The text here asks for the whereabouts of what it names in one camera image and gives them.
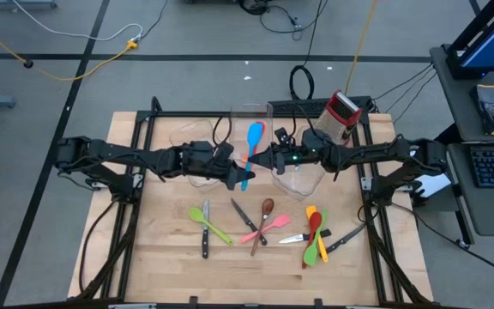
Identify black power strip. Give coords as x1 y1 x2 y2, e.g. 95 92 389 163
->
267 95 375 119

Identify red silicone spoon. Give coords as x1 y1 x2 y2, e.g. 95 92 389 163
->
301 211 323 270

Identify black aluminium table frame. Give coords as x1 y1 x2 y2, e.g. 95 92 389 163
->
67 95 436 309

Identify grey computer cart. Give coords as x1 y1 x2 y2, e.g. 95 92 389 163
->
429 45 494 250

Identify black floor device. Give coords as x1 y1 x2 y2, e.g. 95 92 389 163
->
238 0 270 16

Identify brown wooden spoon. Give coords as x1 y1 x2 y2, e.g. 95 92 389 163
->
250 197 275 258

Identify green silicone spatula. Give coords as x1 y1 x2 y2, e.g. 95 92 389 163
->
302 209 329 267

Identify looped black floor cable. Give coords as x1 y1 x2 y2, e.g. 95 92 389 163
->
258 0 329 42

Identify clear plastic bin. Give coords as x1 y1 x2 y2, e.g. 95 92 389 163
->
228 101 274 168
168 118 235 190
271 124 346 201

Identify yellow hanging cable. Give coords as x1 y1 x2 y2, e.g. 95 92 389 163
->
344 0 379 96

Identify dark blade black knife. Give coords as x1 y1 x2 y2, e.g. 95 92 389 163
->
325 223 366 255

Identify steel knife riveted black handle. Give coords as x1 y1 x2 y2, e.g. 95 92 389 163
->
202 198 211 260

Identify red steel box grater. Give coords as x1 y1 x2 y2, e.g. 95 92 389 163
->
313 88 364 146

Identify thin black cable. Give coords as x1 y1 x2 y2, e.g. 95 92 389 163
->
385 67 437 114
372 63 434 102
394 72 438 126

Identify black coiled cable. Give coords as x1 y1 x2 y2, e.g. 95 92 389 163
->
288 0 329 100

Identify long black floor cable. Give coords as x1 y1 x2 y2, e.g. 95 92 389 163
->
390 201 494 282

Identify grey black work gloves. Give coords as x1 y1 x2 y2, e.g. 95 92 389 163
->
469 83 494 137

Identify lime green silicone spoon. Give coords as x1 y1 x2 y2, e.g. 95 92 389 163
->
188 207 235 246

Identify yellow spoon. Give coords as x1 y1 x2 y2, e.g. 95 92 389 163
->
305 205 329 264

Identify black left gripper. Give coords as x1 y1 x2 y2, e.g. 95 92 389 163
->
180 139 256 191

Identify blue silicone spatula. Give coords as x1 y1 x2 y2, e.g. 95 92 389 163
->
240 121 266 192

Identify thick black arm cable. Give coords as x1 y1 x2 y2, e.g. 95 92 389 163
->
77 199 117 295

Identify pink silicone spatula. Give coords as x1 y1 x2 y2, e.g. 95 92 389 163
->
240 214 292 245

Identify white floor cable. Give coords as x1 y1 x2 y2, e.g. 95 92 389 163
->
12 0 144 43

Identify short paring knife black handle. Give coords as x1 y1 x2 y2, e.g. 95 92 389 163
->
278 229 332 245

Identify yellow extension cord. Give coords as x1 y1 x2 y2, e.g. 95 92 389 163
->
0 16 139 82

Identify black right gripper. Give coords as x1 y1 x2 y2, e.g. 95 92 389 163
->
246 126 315 177

